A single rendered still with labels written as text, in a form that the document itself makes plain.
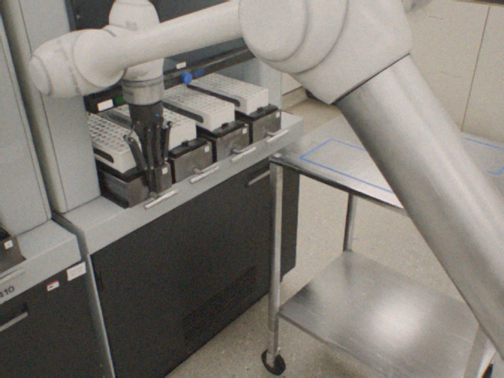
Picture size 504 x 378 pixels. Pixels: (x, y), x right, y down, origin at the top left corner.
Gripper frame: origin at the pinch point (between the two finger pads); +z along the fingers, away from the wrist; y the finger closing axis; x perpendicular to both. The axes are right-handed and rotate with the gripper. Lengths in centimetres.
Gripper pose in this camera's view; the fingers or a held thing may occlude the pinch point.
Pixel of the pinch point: (154, 178)
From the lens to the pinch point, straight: 128.3
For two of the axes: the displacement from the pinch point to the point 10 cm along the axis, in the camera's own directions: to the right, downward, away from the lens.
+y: -6.6, 3.9, -6.4
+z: 0.1, 8.6, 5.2
